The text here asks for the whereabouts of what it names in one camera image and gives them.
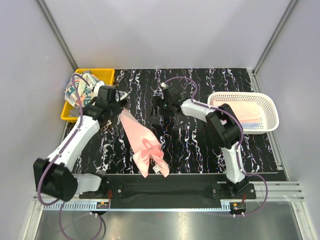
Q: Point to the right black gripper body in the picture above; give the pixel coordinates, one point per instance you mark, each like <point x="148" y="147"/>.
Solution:
<point x="165" y="110"/>

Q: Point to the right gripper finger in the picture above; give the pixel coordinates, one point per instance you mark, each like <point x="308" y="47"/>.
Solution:
<point x="156" y="101"/>
<point x="154" y="111"/>

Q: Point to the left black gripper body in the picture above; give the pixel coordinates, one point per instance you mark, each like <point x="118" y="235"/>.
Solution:
<point x="115" y="106"/>

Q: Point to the pink rabbit towel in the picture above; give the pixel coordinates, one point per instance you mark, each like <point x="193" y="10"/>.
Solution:
<point x="144" y="144"/>

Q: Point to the pink hedgehog towel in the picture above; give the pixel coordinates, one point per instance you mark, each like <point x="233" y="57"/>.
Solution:
<point x="245" y="111"/>

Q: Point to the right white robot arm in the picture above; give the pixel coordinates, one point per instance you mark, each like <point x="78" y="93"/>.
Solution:
<point x="221" y="121"/>

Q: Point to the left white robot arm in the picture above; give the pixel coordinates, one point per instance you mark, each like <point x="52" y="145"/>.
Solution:
<point x="53" y="176"/>

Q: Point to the yellow plastic bin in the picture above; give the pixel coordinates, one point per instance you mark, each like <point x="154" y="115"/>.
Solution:
<point x="104" y="74"/>

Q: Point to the blue patterned towel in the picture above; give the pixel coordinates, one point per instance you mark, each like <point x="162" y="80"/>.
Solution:
<point x="80" y="91"/>

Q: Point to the white perforated plastic basket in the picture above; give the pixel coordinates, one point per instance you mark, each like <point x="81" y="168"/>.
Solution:
<point x="269" y="120"/>

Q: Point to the left controller board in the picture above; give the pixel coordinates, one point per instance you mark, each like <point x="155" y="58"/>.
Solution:
<point x="103" y="205"/>

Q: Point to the controller board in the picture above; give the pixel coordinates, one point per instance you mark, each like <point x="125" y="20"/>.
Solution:
<point x="103" y="205"/>
<point x="238" y="206"/>

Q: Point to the right controller board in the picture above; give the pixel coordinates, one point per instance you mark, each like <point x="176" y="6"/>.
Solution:
<point x="238" y="206"/>

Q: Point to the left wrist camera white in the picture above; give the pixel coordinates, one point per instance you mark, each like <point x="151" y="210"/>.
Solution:
<point x="120" y="95"/>

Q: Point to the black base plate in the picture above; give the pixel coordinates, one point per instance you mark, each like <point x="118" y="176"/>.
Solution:
<point x="177" y="192"/>

